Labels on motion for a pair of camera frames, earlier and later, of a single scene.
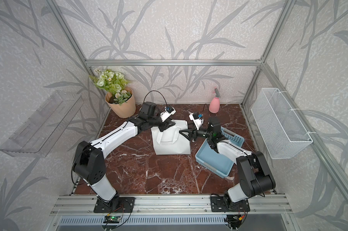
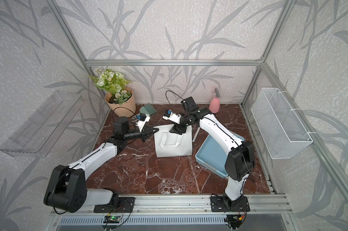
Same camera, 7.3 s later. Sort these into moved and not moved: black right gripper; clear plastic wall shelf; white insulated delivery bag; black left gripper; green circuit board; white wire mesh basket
Moved: black left gripper; black right gripper
Not moved: white wire mesh basket; clear plastic wall shelf; green circuit board; white insulated delivery bag
